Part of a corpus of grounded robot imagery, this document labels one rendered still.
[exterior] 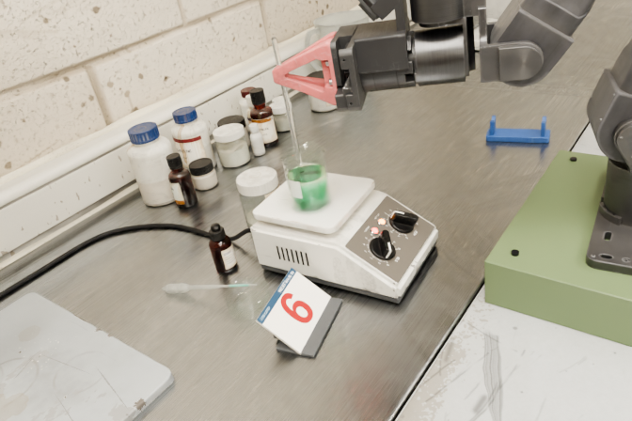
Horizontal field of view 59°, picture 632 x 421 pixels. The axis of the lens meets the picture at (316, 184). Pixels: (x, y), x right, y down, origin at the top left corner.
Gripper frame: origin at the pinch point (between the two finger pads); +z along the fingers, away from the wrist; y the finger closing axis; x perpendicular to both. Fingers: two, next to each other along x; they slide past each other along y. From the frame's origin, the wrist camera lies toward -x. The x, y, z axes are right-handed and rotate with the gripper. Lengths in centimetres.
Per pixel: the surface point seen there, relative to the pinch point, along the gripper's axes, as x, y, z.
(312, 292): 23.5, 8.8, -1.0
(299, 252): 20.4, 5.0, 0.9
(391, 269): 21.8, 6.9, -10.2
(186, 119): 14.1, -26.3, 27.3
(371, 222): 19.2, 1.1, -7.6
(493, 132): 24.4, -32.5, -24.0
